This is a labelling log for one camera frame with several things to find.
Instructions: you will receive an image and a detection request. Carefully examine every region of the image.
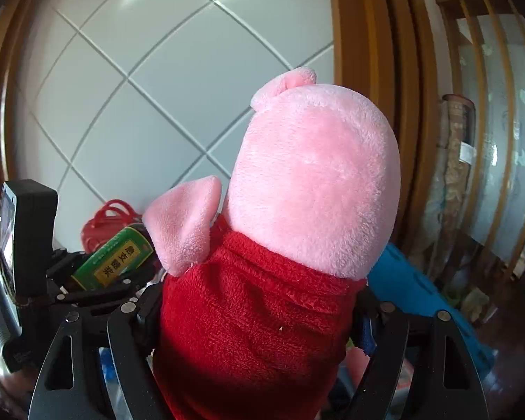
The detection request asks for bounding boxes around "wooden door frame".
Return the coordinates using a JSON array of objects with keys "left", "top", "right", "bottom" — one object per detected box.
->
[{"left": 326, "top": 0, "right": 442, "bottom": 246}]

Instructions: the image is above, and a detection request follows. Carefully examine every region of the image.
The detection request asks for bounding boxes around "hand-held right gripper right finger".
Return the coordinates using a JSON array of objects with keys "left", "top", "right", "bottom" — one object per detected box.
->
[{"left": 348, "top": 291, "right": 491, "bottom": 420}]

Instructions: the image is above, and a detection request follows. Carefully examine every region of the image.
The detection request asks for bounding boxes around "blue plastic storage crate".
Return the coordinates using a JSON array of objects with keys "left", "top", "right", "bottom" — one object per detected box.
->
[{"left": 367, "top": 243, "right": 497, "bottom": 377}]

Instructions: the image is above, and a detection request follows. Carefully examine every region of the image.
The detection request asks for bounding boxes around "wooden partition screen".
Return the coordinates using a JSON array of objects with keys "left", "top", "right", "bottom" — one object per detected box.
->
[{"left": 435, "top": 0, "right": 525, "bottom": 281}]

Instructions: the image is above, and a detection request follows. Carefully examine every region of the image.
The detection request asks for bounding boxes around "curved wooden frame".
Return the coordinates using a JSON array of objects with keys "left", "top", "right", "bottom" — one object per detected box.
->
[{"left": 0, "top": 0, "right": 49, "bottom": 193}]

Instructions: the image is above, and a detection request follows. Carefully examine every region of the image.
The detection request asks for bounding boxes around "red toy suitcase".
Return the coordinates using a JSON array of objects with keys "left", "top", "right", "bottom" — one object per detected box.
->
[{"left": 81, "top": 199, "right": 143, "bottom": 254}]

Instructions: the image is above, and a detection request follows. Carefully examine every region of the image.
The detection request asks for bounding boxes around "pink pig plush red dress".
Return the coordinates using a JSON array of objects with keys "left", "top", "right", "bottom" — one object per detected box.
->
[{"left": 142, "top": 66, "right": 401, "bottom": 420}]

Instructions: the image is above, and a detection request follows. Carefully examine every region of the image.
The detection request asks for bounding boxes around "small green medicine box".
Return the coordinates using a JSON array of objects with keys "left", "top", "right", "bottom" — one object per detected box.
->
[{"left": 71, "top": 224, "right": 155, "bottom": 290}]

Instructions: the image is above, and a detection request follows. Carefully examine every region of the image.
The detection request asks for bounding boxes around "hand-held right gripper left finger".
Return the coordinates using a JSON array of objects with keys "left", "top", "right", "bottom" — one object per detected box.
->
[{"left": 28, "top": 289, "right": 165, "bottom": 420}]

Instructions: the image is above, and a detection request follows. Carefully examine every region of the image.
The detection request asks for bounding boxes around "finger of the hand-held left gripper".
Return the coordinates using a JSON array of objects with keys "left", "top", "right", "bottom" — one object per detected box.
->
[
  {"left": 55, "top": 271, "right": 152, "bottom": 312},
  {"left": 48, "top": 248, "right": 88, "bottom": 290}
]

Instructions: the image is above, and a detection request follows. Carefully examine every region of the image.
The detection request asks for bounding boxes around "rolled patterned carpet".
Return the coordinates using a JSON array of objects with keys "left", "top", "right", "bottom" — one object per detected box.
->
[{"left": 422, "top": 93, "right": 477, "bottom": 272}]

